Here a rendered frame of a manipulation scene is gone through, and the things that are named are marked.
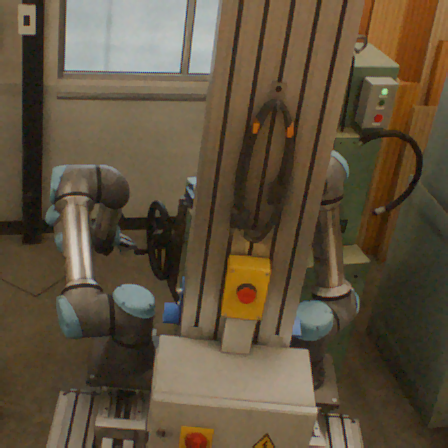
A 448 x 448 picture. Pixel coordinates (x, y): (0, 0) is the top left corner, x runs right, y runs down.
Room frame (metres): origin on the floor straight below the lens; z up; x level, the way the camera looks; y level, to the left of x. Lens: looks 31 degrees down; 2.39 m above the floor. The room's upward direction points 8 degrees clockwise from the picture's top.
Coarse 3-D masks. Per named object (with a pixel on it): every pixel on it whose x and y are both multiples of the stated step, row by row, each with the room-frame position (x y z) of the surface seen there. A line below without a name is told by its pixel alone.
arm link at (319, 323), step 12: (300, 312) 1.80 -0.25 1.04; (312, 312) 1.80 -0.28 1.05; (324, 312) 1.81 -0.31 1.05; (300, 324) 1.76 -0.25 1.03; (312, 324) 1.76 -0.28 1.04; (324, 324) 1.76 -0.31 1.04; (336, 324) 1.82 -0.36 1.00; (312, 336) 1.74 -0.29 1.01; (324, 336) 1.76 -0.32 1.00; (312, 348) 1.74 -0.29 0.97; (324, 348) 1.77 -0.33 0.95; (312, 360) 1.75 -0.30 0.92
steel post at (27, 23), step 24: (24, 0) 3.43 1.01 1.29; (24, 24) 3.40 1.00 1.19; (24, 48) 3.43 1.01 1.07; (24, 72) 3.43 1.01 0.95; (24, 96) 3.43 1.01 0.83; (24, 120) 3.43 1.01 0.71; (24, 144) 3.43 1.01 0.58; (24, 168) 3.43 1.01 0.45; (24, 192) 3.43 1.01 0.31; (24, 216) 3.43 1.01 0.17; (24, 240) 3.43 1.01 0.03
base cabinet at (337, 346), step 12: (180, 288) 2.67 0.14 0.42; (360, 288) 2.49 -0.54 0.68; (300, 300) 2.40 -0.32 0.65; (312, 300) 2.42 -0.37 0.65; (348, 324) 2.49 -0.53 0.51; (336, 336) 2.47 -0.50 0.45; (348, 336) 2.49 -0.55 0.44; (336, 348) 2.48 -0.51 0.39; (336, 360) 2.48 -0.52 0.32; (336, 372) 2.49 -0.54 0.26; (324, 408) 2.48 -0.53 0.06
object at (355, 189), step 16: (368, 48) 2.72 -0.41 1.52; (368, 64) 2.56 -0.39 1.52; (384, 64) 2.58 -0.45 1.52; (352, 80) 2.53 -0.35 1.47; (352, 96) 2.53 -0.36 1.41; (352, 112) 2.54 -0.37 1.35; (352, 128) 2.54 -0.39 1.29; (368, 128) 2.57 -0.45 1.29; (368, 144) 2.57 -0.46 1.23; (368, 160) 2.58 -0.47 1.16; (352, 176) 2.56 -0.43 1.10; (368, 176) 2.59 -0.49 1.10; (352, 192) 2.57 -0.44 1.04; (352, 208) 2.57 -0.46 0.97; (352, 224) 2.58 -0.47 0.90; (352, 240) 2.59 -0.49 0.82
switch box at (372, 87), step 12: (372, 84) 2.49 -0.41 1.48; (384, 84) 2.51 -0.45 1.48; (396, 84) 2.52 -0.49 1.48; (360, 96) 2.54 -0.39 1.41; (372, 96) 2.49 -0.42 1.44; (360, 108) 2.52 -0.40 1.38; (372, 108) 2.50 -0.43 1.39; (384, 108) 2.51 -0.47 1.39; (360, 120) 2.51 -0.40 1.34; (372, 120) 2.50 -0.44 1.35; (384, 120) 2.52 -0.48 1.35
